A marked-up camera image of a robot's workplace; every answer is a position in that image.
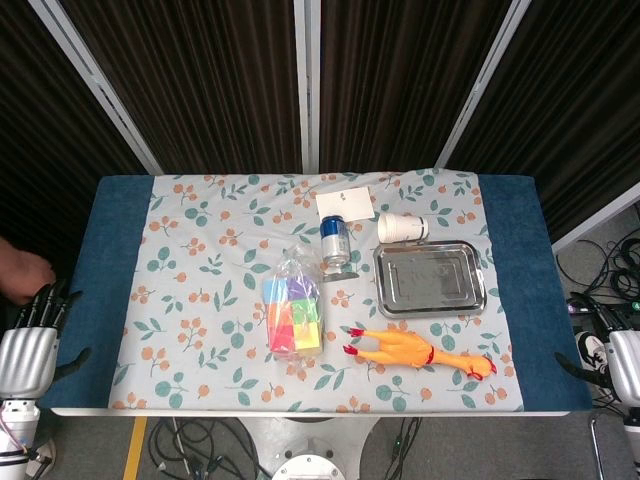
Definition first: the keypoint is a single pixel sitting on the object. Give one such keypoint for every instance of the blue silver drink can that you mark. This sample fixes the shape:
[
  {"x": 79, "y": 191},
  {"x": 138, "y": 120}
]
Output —
[{"x": 336, "y": 245}]

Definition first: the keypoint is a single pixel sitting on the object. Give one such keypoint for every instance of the blue table cover cloth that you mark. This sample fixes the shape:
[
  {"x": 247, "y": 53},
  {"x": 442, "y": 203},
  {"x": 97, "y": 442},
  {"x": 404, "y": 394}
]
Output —
[{"x": 107, "y": 250}]

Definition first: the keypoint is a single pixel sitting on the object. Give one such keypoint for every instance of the black power strip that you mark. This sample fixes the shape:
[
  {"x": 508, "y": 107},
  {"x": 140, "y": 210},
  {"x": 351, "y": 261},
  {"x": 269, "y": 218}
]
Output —
[{"x": 632, "y": 306}]

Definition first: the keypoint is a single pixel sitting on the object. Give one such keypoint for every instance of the white shoe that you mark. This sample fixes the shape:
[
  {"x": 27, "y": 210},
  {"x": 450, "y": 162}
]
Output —
[{"x": 47, "y": 450}]

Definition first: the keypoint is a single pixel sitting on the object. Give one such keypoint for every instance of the white paper cup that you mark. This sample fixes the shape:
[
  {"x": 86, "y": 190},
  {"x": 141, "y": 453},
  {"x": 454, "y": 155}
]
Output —
[{"x": 400, "y": 228}]

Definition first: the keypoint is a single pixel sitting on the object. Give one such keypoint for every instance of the round grey robot base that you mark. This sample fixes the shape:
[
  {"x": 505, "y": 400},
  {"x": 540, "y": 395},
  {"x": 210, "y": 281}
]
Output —
[{"x": 310, "y": 467}]

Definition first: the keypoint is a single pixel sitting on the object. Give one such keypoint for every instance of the black and white sneaker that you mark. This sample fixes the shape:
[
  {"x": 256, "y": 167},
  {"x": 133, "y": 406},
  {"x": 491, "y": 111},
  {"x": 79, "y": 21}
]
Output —
[{"x": 590, "y": 345}]

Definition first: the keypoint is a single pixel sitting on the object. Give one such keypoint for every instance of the white table pedestal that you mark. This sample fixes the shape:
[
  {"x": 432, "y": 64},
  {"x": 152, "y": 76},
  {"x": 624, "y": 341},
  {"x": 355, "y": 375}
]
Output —
[{"x": 260, "y": 435}]

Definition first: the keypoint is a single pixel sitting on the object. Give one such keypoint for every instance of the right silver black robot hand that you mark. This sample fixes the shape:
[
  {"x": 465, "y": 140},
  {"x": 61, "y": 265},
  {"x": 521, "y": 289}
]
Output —
[{"x": 627, "y": 365}]

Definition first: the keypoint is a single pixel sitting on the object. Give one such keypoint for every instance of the floral printed tablecloth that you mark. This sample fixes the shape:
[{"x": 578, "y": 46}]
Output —
[{"x": 210, "y": 280}]

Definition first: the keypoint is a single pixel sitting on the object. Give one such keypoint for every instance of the white paper card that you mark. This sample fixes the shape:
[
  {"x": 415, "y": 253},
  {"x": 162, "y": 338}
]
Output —
[{"x": 345, "y": 204}]

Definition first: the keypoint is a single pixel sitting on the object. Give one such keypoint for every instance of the dark folding screen panel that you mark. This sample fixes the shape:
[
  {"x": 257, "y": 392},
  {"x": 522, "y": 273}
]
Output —
[
  {"x": 40, "y": 125},
  {"x": 200, "y": 75},
  {"x": 400, "y": 75},
  {"x": 575, "y": 100}
]

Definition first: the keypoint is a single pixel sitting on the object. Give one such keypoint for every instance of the chrome metal leg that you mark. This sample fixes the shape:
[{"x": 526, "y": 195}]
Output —
[{"x": 594, "y": 445}]

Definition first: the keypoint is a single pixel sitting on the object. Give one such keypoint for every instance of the person's bare hand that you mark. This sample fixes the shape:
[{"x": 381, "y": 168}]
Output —
[{"x": 22, "y": 270}]

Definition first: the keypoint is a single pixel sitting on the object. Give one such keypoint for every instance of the stainless steel rectangular tray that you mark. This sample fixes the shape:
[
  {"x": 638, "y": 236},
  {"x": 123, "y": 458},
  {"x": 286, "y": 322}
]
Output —
[{"x": 430, "y": 280}]

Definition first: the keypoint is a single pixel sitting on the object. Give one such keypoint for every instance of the yellow rubber chicken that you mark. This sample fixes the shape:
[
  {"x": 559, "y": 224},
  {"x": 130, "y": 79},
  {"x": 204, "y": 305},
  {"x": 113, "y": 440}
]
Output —
[{"x": 405, "y": 347}]

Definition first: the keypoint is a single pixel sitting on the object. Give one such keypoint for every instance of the bag of colourful foam blocks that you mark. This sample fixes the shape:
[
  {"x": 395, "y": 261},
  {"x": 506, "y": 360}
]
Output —
[{"x": 295, "y": 320}]

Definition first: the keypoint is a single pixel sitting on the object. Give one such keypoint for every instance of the yellow floor tape strip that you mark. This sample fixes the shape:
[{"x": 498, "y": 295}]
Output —
[{"x": 134, "y": 450}]

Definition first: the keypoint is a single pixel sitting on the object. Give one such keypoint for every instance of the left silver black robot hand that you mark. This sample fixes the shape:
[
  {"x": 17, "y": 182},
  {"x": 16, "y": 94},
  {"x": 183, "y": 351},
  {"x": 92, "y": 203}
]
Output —
[{"x": 27, "y": 360}]

